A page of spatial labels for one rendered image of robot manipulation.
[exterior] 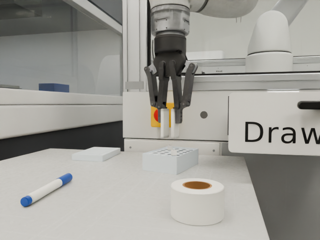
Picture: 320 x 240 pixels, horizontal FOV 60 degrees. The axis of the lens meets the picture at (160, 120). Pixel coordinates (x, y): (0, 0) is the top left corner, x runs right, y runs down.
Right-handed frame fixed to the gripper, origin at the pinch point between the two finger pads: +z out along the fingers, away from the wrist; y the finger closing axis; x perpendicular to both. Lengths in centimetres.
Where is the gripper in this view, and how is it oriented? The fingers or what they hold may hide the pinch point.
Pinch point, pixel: (170, 123)
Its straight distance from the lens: 65.6
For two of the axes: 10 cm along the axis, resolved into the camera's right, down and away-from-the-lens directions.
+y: 8.7, 0.3, -4.8
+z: 0.0, 10.0, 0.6
